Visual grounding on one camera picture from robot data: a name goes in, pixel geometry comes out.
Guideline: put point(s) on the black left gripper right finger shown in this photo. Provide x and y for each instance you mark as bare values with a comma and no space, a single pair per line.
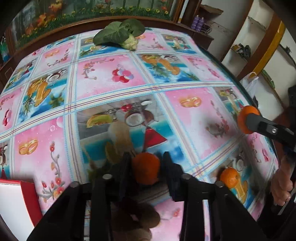
229,219

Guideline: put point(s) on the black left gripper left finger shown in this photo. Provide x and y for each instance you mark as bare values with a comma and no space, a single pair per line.
64,220

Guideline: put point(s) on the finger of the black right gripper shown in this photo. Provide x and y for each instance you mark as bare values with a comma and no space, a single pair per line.
271,130

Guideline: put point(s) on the orange tangerine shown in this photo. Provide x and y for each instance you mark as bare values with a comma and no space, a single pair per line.
241,118
146,167
230,177

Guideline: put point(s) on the person's right hand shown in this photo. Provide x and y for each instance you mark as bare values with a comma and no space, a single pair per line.
281,185

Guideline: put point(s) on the red white gift box lid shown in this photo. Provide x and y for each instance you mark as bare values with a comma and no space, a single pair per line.
20,209

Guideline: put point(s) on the brown kiwi fruit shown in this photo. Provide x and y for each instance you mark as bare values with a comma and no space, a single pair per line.
136,225

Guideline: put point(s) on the colourful fruit print tablecloth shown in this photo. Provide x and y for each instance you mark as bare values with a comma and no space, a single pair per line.
71,109

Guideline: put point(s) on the purple bottle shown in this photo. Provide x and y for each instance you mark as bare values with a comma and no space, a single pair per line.
200,24
195,22

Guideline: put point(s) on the green leafy cauliflower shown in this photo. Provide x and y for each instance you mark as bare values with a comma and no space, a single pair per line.
123,33

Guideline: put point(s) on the artificial flower glass display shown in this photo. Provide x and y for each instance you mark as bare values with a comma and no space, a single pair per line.
40,17

